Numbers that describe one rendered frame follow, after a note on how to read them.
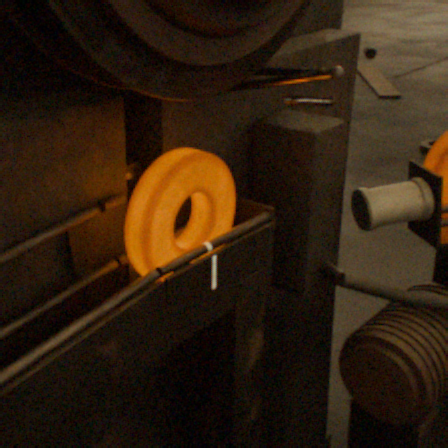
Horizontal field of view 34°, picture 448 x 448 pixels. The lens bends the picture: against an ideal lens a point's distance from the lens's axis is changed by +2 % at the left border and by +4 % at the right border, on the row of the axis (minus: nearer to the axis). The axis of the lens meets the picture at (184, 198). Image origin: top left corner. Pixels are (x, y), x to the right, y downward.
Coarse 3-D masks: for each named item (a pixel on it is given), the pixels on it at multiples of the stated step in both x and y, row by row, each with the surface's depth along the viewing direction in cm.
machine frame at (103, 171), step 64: (320, 0) 110; (0, 64) 70; (320, 64) 104; (0, 128) 65; (64, 128) 71; (128, 128) 85; (192, 128) 86; (0, 192) 67; (64, 192) 73; (64, 256) 75; (0, 320) 71; (64, 320) 77; (320, 320) 126; (128, 384) 89; (192, 384) 100; (320, 384) 132
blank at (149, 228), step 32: (160, 160) 75; (192, 160) 75; (160, 192) 73; (192, 192) 77; (224, 192) 81; (128, 224) 74; (160, 224) 74; (192, 224) 82; (224, 224) 83; (160, 256) 75
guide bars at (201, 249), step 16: (256, 224) 84; (208, 240) 78; (224, 240) 80; (192, 256) 76; (160, 272) 73; (128, 288) 70; (144, 288) 71; (112, 304) 68; (80, 320) 66; (96, 320) 67; (64, 336) 64; (32, 352) 62; (48, 352) 63; (16, 368) 61; (0, 384) 60
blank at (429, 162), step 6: (444, 132) 100; (444, 138) 99; (438, 144) 99; (444, 144) 98; (432, 150) 100; (438, 150) 99; (444, 150) 98; (432, 156) 99; (438, 156) 98; (444, 156) 98; (426, 162) 100; (432, 162) 99; (438, 162) 98; (444, 162) 98; (432, 168) 99; (438, 168) 98; (444, 168) 98; (444, 174) 99; (444, 180) 99; (444, 186) 99; (444, 192) 100; (444, 198) 100; (444, 216) 101
